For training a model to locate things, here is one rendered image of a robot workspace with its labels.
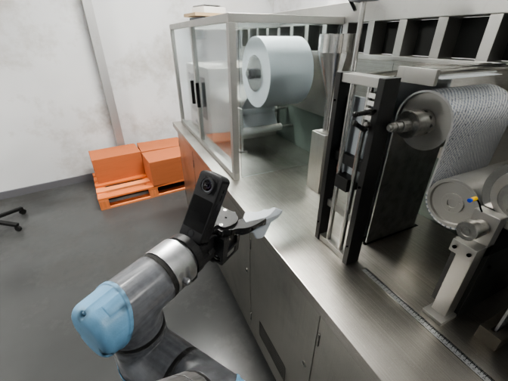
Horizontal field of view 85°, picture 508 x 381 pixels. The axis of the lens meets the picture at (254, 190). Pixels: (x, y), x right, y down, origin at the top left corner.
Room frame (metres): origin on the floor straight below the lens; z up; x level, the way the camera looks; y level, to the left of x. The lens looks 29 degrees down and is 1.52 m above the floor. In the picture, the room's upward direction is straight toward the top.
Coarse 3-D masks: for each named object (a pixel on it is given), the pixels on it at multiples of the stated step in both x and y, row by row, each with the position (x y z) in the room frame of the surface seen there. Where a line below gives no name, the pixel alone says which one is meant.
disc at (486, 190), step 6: (498, 168) 0.51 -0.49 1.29; (504, 168) 0.50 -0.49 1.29; (492, 174) 0.51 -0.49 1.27; (498, 174) 0.50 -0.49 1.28; (504, 174) 0.50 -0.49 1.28; (486, 180) 0.52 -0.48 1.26; (492, 180) 0.51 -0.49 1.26; (486, 186) 0.51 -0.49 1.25; (486, 192) 0.51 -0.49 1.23; (486, 198) 0.50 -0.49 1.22; (486, 204) 0.50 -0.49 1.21
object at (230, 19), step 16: (224, 16) 1.26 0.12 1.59; (240, 16) 1.25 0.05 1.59; (256, 16) 1.28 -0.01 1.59; (272, 16) 1.31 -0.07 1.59; (288, 16) 1.34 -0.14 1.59; (304, 16) 1.37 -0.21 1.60; (320, 16) 1.40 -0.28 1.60; (192, 32) 1.75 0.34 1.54; (192, 48) 1.76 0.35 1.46; (176, 64) 2.28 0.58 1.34; (176, 80) 2.29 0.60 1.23; (192, 80) 1.81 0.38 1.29; (192, 96) 1.81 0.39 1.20
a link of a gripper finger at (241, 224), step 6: (240, 222) 0.40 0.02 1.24; (246, 222) 0.40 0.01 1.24; (252, 222) 0.40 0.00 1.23; (258, 222) 0.40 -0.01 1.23; (264, 222) 0.41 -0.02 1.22; (234, 228) 0.38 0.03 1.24; (240, 228) 0.38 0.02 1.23; (246, 228) 0.38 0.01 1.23; (252, 228) 0.39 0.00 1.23; (240, 234) 0.38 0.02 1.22
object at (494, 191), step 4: (504, 176) 0.49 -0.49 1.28; (500, 180) 0.49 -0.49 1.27; (504, 180) 0.49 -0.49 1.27; (496, 184) 0.50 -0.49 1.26; (500, 184) 0.49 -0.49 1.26; (504, 184) 0.49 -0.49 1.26; (492, 188) 0.50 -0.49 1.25; (496, 188) 0.50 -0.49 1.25; (500, 188) 0.49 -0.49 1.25; (492, 192) 0.50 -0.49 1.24; (496, 192) 0.49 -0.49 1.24; (492, 196) 0.50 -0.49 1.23; (496, 196) 0.49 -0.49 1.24; (492, 200) 0.49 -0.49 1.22; (496, 200) 0.49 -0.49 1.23; (492, 204) 0.49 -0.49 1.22; (496, 204) 0.48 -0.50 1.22; (496, 208) 0.48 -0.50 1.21; (500, 212) 0.47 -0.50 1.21
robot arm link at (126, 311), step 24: (144, 264) 0.28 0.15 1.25; (96, 288) 0.25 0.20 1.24; (120, 288) 0.24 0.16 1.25; (144, 288) 0.25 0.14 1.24; (168, 288) 0.26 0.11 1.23; (72, 312) 0.22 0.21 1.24; (96, 312) 0.21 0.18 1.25; (120, 312) 0.21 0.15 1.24; (144, 312) 0.23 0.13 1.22; (96, 336) 0.19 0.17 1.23; (120, 336) 0.20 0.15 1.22; (144, 336) 0.22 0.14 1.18
